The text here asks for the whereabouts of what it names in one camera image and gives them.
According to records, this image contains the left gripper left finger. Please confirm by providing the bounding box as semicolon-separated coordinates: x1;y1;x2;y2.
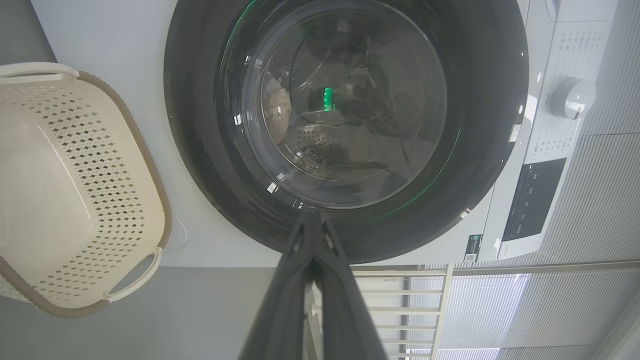
239;212;321;360

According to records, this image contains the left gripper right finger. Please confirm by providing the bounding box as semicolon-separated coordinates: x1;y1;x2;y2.
312;212;390;360

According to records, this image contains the black round glass washer door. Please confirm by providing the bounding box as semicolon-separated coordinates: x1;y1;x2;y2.
163;0;530;264

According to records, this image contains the black touch display panel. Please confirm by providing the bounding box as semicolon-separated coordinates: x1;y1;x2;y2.
501;157;567;242

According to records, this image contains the white front-load washing machine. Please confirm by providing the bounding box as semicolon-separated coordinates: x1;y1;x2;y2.
30;0;621;268

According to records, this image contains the white washing machine control panel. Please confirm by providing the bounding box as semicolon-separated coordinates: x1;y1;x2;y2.
477;0;621;261

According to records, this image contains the white metal railing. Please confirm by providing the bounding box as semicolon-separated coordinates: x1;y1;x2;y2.
305;264;455;360

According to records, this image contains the round white filter cover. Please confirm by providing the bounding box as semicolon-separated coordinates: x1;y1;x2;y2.
167;214;189;250

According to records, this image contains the black QR code sticker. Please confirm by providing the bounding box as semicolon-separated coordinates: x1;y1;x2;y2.
463;234;483;263

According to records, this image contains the cream perforated laundry basket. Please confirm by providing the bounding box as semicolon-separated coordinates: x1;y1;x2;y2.
0;62;173;318

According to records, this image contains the white round control knob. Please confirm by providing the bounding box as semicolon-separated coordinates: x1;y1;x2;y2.
550;77;597;121

